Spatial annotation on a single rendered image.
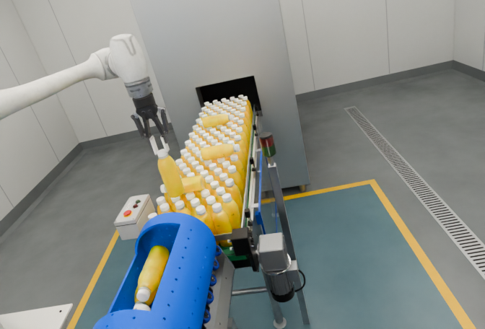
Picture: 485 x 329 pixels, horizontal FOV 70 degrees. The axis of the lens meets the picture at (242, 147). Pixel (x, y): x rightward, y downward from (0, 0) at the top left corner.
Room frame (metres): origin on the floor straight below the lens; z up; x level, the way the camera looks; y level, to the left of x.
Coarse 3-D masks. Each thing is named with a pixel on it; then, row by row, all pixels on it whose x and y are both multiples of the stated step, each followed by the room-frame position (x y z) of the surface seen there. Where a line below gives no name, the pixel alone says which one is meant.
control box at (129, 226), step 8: (128, 200) 1.45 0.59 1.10; (144, 200) 1.42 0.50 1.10; (128, 208) 1.38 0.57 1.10; (136, 208) 1.36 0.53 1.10; (144, 208) 1.38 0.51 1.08; (152, 208) 1.45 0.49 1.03; (120, 216) 1.32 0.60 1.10; (128, 216) 1.31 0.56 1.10; (136, 216) 1.30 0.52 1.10; (144, 216) 1.35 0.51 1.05; (120, 224) 1.28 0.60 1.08; (128, 224) 1.28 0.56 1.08; (136, 224) 1.27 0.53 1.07; (120, 232) 1.29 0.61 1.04; (128, 232) 1.28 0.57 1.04; (136, 232) 1.27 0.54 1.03
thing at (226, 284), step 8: (224, 264) 1.10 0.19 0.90; (232, 264) 1.13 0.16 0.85; (224, 272) 1.06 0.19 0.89; (232, 272) 1.10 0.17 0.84; (224, 280) 1.03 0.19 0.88; (232, 280) 1.13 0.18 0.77; (224, 288) 0.99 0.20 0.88; (224, 296) 0.96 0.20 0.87; (224, 304) 0.93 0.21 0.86; (224, 312) 0.90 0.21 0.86; (216, 320) 0.84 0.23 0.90; (224, 320) 0.87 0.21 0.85; (216, 328) 0.82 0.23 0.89; (224, 328) 0.84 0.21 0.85
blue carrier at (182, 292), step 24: (168, 216) 1.02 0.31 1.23; (192, 216) 1.03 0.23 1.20; (144, 240) 1.06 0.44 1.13; (168, 240) 1.05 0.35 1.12; (192, 240) 0.92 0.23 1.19; (168, 264) 0.80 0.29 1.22; (192, 264) 0.83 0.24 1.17; (120, 288) 0.86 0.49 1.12; (168, 288) 0.72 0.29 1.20; (192, 288) 0.75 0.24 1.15; (120, 312) 0.65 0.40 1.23; (144, 312) 0.64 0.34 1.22; (168, 312) 0.65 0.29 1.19; (192, 312) 0.69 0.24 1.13
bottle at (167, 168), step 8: (160, 160) 1.23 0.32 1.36; (168, 160) 1.23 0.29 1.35; (160, 168) 1.22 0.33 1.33; (168, 168) 1.21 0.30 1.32; (176, 168) 1.24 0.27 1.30; (168, 176) 1.21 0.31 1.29; (176, 176) 1.22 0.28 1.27; (168, 184) 1.21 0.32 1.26; (176, 184) 1.22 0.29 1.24; (168, 192) 1.22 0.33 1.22; (176, 192) 1.21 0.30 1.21
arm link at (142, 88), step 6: (126, 84) 1.22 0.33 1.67; (132, 84) 1.21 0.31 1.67; (138, 84) 1.21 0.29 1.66; (144, 84) 1.22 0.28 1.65; (150, 84) 1.24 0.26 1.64; (132, 90) 1.21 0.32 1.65; (138, 90) 1.21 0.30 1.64; (144, 90) 1.21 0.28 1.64; (150, 90) 1.23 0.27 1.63; (132, 96) 1.21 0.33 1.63; (138, 96) 1.21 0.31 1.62; (144, 96) 1.22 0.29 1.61
